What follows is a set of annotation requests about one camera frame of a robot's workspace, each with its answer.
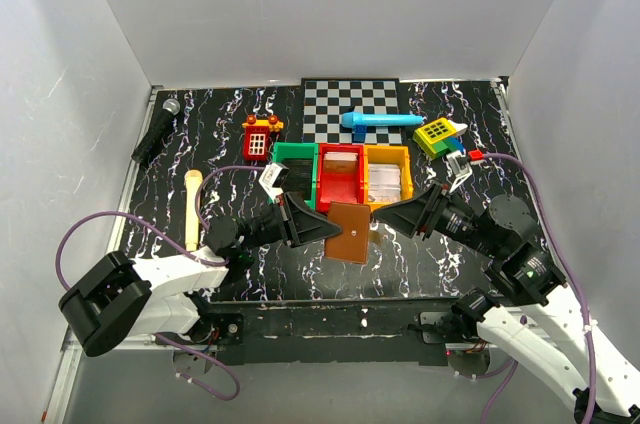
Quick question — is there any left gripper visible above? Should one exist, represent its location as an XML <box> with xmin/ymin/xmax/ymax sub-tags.
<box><xmin>239</xmin><ymin>192</ymin><xmax>344</xmax><ymax>253</ymax></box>

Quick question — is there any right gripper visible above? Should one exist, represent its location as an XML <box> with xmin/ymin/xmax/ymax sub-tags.
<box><xmin>371</xmin><ymin>179</ymin><xmax>502</xmax><ymax>259</ymax></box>

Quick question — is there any brown leather card holder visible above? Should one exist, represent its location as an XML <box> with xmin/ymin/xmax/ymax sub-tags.
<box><xmin>324</xmin><ymin>202</ymin><xmax>375</xmax><ymax>266</ymax></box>

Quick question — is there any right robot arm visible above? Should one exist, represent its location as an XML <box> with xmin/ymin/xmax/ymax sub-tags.
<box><xmin>374</xmin><ymin>183</ymin><xmax>639</xmax><ymax>423</ymax></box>

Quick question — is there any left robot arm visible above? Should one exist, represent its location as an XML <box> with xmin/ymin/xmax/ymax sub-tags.
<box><xmin>58</xmin><ymin>192</ymin><xmax>342</xmax><ymax>357</ymax></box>

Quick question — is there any black card stack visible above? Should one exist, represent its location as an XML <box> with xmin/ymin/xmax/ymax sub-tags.
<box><xmin>282</xmin><ymin>158</ymin><xmax>313</xmax><ymax>200</ymax></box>

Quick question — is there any white printed card stack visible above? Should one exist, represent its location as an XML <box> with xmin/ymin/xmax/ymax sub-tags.
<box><xmin>368</xmin><ymin>164</ymin><xmax>401</xmax><ymax>204</ymax></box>

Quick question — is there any yellow plastic bin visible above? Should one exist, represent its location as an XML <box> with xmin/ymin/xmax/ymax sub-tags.
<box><xmin>364</xmin><ymin>145</ymin><xmax>414</xmax><ymax>211</ymax></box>

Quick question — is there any red plastic bin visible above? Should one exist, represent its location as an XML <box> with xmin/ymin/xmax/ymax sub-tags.
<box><xmin>316</xmin><ymin>143</ymin><xmax>364</xmax><ymax>213</ymax></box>

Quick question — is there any yellow green toy block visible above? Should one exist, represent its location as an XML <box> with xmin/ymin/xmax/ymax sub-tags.
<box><xmin>412</xmin><ymin>118</ymin><xmax>468</xmax><ymax>160</ymax></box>

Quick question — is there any green plastic bin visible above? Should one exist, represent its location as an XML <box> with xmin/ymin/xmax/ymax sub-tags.
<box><xmin>272</xmin><ymin>142</ymin><xmax>318</xmax><ymax>210</ymax></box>

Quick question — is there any red toy phone booth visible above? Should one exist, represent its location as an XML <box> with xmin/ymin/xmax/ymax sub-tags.
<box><xmin>242</xmin><ymin>114</ymin><xmax>284</xmax><ymax>161</ymax></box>

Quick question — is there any blue toy brick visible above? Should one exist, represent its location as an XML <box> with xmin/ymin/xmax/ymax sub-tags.
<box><xmin>351</xmin><ymin>126</ymin><xmax>367</xmax><ymax>144</ymax></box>

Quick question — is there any blue toy microphone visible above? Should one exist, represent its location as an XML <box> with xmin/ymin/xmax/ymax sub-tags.
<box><xmin>340</xmin><ymin>111</ymin><xmax>424</xmax><ymax>129</ymax></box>

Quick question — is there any cream toy microphone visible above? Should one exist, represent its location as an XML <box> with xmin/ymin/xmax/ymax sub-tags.
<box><xmin>184</xmin><ymin>169</ymin><xmax>203</xmax><ymax>252</ymax></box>

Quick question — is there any checkered board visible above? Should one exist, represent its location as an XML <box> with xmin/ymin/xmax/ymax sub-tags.
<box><xmin>302</xmin><ymin>78</ymin><xmax>403</xmax><ymax>145</ymax></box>

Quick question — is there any black microphone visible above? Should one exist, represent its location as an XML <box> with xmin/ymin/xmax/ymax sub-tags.
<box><xmin>131</xmin><ymin>98</ymin><xmax>181</xmax><ymax>167</ymax></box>

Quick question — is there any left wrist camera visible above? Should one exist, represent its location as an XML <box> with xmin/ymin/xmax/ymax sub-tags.
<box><xmin>259</xmin><ymin>162</ymin><xmax>289</xmax><ymax>201</ymax></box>

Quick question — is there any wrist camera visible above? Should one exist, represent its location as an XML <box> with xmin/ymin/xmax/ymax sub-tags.
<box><xmin>259</xmin><ymin>162</ymin><xmax>289</xmax><ymax>201</ymax></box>
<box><xmin>445</xmin><ymin>150</ymin><xmax>484</xmax><ymax>194</ymax></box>

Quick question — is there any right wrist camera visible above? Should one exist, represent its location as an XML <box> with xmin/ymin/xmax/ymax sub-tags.
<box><xmin>445</xmin><ymin>150</ymin><xmax>484</xmax><ymax>194</ymax></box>

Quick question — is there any black base frame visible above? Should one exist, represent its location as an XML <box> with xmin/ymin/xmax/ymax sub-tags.
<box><xmin>171</xmin><ymin>298</ymin><xmax>488</xmax><ymax>366</ymax></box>

